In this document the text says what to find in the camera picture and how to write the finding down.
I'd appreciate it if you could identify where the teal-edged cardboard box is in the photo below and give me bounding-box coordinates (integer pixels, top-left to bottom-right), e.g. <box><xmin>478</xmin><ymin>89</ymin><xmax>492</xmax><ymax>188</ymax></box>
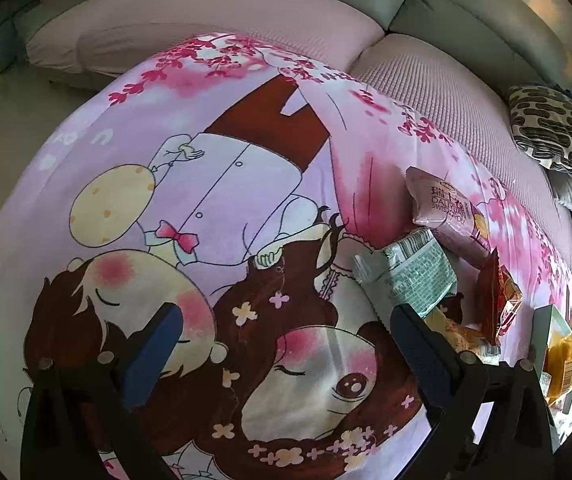
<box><xmin>531</xmin><ymin>305</ymin><xmax>572</xmax><ymax>413</ymax></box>

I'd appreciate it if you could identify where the green white snack packet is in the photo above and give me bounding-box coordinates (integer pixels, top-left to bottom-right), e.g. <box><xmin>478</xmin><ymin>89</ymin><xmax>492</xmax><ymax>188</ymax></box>
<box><xmin>353</xmin><ymin>227</ymin><xmax>459</xmax><ymax>318</ymax></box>

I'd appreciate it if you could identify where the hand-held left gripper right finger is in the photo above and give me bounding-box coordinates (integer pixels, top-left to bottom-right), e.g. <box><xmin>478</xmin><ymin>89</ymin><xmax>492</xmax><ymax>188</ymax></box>
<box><xmin>390</xmin><ymin>302</ymin><xmax>559</xmax><ymax>480</ymax></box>

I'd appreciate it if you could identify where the printed blanket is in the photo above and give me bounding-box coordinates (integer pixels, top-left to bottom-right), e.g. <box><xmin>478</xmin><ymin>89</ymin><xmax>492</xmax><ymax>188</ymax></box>
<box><xmin>0</xmin><ymin>32</ymin><xmax>572</xmax><ymax>480</ymax></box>

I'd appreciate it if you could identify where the yellow snack packet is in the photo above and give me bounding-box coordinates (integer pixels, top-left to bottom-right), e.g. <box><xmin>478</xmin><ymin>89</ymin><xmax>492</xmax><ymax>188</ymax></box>
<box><xmin>543</xmin><ymin>332</ymin><xmax>572</xmax><ymax>406</ymax></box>
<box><xmin>426</xmin><ymin>292</ymin><xmax>502</xmax><ymax>361</ymax></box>

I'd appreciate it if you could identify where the dark patterned pillow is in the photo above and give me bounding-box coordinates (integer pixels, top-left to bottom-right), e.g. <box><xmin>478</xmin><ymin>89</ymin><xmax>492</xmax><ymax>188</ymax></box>
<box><xmin>507</xmin><ymin>85</ymin><xmax>572</xmax><ymax>188</ymax></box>

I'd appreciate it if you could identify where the pink sofa seat cover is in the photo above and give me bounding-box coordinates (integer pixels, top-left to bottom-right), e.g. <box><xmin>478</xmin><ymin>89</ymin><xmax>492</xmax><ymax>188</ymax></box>
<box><xmin>26</xmin><ymin>0</ymin><xmax>572</xmax><ymax>271</ymax></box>

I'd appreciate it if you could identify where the red orange snack packet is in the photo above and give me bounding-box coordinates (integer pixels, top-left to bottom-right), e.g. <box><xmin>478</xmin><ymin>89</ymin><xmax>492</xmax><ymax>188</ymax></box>
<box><xmin>476</xmin><ymin>249</ymin><xmax>523</xmax><ymax>346</ymax></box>

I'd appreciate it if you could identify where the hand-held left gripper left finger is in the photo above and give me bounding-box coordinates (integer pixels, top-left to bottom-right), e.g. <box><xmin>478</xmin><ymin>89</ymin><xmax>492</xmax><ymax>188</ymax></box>
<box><xmin>21</xmin><ymin>301</ymin><xmax>184</xmax><ymax>480</ymax></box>

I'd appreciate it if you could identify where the pink snack packet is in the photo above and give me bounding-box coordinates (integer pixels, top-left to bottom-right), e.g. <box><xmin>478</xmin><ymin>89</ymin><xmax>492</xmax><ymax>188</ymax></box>
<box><xmin>405</xmin><ymin>166</ymin><xmax>492</xmax><ymax>266</ymax></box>

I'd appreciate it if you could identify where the grey sofa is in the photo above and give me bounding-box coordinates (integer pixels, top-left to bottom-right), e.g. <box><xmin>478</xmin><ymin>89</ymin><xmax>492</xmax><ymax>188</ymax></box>
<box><xmin>13</xmin><ymin>0</ymin><xmax>572</xmax><ymax>321</ymax></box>

